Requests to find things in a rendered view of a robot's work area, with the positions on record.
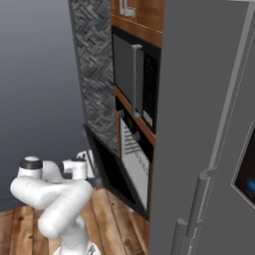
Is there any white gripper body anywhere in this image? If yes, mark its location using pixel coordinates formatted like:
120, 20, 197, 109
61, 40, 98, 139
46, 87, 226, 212
76, 149, 97, 180

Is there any black glass oven door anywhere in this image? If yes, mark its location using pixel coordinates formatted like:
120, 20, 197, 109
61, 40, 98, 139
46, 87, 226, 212
83, 123, 150, 221

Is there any black built-in oven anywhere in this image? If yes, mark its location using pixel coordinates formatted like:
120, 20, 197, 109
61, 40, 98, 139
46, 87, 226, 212
114, 95, 157, 221

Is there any black microwave oven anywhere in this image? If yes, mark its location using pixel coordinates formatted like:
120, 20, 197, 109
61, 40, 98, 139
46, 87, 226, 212
111, 25, 163, 135

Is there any wooden cupboard door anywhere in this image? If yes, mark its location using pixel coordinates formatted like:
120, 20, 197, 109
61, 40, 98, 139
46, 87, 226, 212
110, 0, 166, 49

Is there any grey fridge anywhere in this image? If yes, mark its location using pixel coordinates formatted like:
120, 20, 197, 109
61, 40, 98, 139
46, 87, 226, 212
146, 0, 255, 255

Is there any grey microwave door handle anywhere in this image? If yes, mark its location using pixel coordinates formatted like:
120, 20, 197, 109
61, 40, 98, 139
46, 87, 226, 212
130, 43, 144, 120

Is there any grey fridge door handle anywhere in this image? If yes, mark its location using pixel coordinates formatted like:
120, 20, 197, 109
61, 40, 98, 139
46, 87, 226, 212
169, 217, 189, 255
185, 166, 217, 239

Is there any grey cupboard handle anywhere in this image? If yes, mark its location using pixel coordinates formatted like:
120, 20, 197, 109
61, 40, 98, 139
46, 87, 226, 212
119, 0, 129, 16
126, 0, 136, 19

